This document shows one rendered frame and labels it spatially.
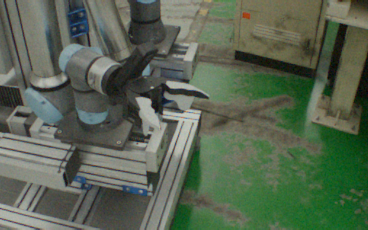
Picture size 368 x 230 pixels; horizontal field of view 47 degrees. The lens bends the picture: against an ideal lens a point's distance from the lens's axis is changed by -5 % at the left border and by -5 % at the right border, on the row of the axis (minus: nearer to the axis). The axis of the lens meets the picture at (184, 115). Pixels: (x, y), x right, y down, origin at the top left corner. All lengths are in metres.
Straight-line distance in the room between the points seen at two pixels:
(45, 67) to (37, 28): 0.11
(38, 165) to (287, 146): 1.37
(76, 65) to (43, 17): 0.14
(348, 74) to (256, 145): 0.61
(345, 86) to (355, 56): 0.20
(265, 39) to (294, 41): 0.18
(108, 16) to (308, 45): 1.81
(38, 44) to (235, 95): 1.71
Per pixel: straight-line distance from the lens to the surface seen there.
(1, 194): 1.93
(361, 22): 1.82
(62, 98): 1.15
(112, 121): 1.30
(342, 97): 2.46
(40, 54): 1.09
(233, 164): 2.20
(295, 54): 2.76
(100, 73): 0.93
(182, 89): 0.89
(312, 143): 2.38
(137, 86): 0.87
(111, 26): 1.07
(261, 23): 2.71
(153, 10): 1.64
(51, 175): 1.36
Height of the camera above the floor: 1.60
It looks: 41 degrees down
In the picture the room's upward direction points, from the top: straight up
